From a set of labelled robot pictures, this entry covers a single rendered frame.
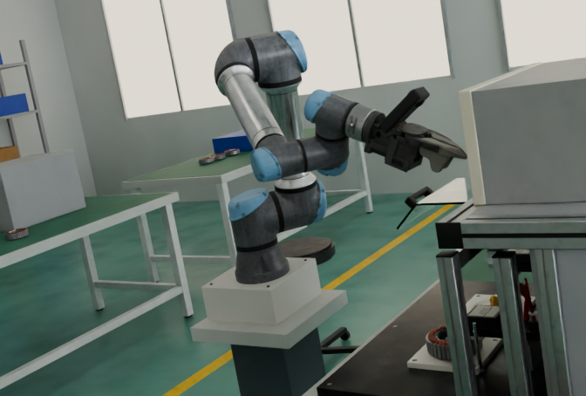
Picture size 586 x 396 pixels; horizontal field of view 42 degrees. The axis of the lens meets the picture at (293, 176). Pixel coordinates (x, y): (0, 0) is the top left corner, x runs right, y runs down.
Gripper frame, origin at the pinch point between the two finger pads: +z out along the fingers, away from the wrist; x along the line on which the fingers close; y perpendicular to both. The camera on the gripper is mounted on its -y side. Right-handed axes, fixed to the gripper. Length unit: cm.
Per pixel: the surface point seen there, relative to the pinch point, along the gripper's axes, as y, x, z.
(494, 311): 27.1, 3.6, 16.6
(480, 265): 50, -59, -3
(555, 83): -21.3, 14.2, 15.8
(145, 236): 217, -222, -266
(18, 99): 238, -350, -564
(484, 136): -8.9, 14.2, 7.4
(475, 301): 41.6, -23.5, 6.6
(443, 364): 39.2, 10.2, 12.0
